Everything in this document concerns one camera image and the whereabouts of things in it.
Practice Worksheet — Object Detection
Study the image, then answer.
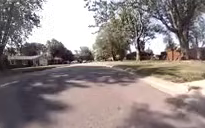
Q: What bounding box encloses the small green tree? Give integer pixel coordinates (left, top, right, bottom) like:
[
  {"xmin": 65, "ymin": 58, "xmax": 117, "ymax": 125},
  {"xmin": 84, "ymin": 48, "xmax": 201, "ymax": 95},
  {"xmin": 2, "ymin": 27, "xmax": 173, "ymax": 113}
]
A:
[{"xmin": 74, "ymin": 45, "xmax": 95, "ymax": 62}]

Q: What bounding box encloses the grey asphalt road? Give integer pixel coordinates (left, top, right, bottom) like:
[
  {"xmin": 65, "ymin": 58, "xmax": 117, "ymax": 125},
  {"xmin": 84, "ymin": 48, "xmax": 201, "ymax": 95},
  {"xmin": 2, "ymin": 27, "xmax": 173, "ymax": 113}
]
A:
[{"xmin": 0, "ymin": 63, "xmax": 205, "ymax": 128}]

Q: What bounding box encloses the tall tree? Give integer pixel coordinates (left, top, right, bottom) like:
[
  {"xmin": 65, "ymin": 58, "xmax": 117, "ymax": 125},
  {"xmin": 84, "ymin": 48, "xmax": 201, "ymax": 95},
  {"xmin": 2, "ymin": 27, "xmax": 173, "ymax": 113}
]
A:
[{"xmin": 83, "ymin": 0, "xmax": 166, "ymax": 62}]

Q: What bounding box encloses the group of dark trees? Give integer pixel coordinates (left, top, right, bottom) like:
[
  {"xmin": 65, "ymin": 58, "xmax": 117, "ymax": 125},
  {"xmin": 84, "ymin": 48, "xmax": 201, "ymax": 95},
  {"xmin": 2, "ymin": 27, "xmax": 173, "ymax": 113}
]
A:
[{"xmin": 19, "ymin": 37, "xmax": 76, "ymax": 65}]

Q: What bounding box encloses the pale concrete kerb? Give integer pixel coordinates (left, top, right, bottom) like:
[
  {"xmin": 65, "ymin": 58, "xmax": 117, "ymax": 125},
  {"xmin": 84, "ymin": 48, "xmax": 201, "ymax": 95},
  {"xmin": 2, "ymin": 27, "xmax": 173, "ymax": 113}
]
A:
[{"xmin": 95, "ymin": 62, "xmax": 205, "ymax": 101}]

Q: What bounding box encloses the grass lawn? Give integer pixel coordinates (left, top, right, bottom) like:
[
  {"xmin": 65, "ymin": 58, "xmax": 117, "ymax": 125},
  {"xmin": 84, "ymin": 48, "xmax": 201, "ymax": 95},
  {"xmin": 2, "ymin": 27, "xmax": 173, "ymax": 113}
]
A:
[{"xmin": 104, "ymin": 59, "xmax": 205, "ymax": 84}]

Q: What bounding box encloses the low grey house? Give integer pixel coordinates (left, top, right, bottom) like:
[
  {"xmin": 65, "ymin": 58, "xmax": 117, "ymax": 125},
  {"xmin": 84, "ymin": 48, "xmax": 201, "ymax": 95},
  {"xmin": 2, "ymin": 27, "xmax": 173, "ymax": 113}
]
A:
[{"xmin": 7, "ymin": 53, "xmax": 50, "ymax": 67}]

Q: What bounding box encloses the red brick building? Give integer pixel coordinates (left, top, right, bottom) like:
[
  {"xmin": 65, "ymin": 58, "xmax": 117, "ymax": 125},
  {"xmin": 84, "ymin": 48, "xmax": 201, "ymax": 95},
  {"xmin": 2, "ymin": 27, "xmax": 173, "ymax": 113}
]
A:
[{"xmin": 159, "ymin": 45, "xmax": 205, "ymax": 62}]

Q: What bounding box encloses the grass strip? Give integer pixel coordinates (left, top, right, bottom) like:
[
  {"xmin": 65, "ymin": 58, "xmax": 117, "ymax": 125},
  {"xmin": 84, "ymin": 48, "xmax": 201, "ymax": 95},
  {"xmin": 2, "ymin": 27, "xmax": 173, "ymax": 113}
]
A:
[{"xmin": 0, "ymin": 63, "xmax": 73, "ymax": 80}]

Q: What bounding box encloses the large tree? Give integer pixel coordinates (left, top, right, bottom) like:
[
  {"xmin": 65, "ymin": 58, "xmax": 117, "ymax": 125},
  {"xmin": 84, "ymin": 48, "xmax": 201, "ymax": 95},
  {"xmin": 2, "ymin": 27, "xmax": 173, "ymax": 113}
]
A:
[
  {"xmin": 143, "ymin": 0, "xmax": 205, "ymax": 62},
  {"xmin": 0, "ymin": 0, "xmax": 47, "ymax": 72}
]

